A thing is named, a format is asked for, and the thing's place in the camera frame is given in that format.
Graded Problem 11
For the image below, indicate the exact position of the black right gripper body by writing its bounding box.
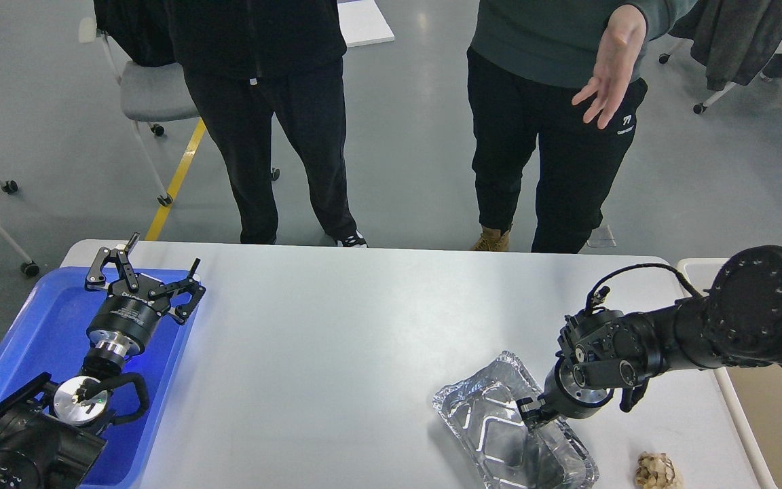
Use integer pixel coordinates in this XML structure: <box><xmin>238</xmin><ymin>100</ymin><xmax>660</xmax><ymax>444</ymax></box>
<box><xmin>536</xmin><ymin>359</ymin><xmax>614</xmax><ymax>423</ymax></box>

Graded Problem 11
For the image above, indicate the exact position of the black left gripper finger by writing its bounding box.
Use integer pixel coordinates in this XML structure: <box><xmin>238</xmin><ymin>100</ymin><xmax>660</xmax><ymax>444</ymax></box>
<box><xmin>85</xmin><ymin>233</ymin><xmax>141</xmax><ymax>293</ymax></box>
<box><xmin>149</xmin><ymin>259</ymin><xmax>207</xmax><ymax>325</ymax></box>

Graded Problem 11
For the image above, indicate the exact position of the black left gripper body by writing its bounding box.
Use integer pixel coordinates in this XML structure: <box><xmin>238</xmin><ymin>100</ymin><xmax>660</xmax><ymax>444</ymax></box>
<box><xmin>86</xmin><ymin>275</ymin><xmax>170</xmax><ymax>356</ymax></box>

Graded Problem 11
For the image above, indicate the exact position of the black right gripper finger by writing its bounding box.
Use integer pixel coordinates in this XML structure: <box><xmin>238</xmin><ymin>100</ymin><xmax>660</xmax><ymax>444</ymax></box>
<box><xmin>516</xmin><ymin>397</ymin><xmax>542</xmax><ymax>429</ymax></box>

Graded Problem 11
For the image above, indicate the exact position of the aluminium foil tray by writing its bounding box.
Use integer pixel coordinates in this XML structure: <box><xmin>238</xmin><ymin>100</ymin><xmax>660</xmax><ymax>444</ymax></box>
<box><xmin>432</xmin><ymin>350</ymin><xmax>599</xmax><ymax>488</ymax></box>

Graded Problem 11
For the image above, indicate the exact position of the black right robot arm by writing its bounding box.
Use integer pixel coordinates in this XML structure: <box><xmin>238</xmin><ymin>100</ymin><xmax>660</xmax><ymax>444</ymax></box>
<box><xmin>517</xmin><ymin>245</ymin><xmax>782</xmax><ymax>429</ymax></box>

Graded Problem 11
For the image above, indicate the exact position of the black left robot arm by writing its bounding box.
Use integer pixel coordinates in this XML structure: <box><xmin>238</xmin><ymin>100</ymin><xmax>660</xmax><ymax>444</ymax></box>
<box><xmin>0</xmin><ymin>236</ymin><xmax>207</xmax><ymax>488</ymax></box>

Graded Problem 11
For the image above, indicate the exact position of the person's open hand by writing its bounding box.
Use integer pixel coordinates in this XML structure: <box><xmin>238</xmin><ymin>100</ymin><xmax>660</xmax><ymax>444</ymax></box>
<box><xmin>572</xmin><ymin>4</ymin><xmax>648</xmax><ymax>130</ymax></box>

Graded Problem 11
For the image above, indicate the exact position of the blue plastic tray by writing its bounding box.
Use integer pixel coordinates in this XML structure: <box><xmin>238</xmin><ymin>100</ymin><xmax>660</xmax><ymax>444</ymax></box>
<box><xmin>0</xmin><ymin>267</ymin><xmax>193</xmax><ymax>488</ymax></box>

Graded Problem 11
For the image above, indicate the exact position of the crumpled brown paper ball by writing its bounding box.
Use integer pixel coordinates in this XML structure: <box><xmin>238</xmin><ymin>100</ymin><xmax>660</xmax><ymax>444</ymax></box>
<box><xmin>634</xmin><ymin>452</ymin><xmax>685</xmax><ymax>488</ymax></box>

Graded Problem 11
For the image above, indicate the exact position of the grey office chair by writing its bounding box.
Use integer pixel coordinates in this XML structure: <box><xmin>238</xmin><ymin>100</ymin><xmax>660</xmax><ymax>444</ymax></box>
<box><xmin>78</xmin><ymin>16</ymin><xmax>281</xmax><ymax>207</ymax></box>

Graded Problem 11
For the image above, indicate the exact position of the beige plastic bin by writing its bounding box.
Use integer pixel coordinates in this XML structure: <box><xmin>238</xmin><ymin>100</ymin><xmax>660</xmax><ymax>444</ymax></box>
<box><xmin>675</xmin><ymin>258</ymin><xmax>782</xmax><ymax>489</ymax></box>

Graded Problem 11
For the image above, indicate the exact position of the person in black clothes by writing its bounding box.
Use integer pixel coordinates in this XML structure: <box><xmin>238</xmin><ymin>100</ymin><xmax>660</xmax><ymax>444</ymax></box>
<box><xmin>94</xmin><ymin>1</ymin><xmax>367</xmax><ymax>248</ymax></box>

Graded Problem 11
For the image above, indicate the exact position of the white board on floor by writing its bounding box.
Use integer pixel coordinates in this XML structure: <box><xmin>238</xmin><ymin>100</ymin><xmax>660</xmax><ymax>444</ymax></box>
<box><xmin>337</xmin><ymin>1</ymin><xmax>395</xmax><ymax>48</ymax></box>

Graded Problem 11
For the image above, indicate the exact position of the person in green sweater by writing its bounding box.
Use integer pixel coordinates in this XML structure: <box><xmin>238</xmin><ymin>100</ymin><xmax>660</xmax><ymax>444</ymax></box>
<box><xmin>466</xmin><ymin>1</ymin><xmax>693</xmax><ymax>253</ymax></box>

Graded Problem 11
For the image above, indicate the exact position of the chair with grey jacket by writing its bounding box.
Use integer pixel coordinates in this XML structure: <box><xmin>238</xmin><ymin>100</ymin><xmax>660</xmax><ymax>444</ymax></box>
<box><xmin>658</xmin><ymin>1</ymin><xmax>782</xmax><ymax>114</ymax></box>

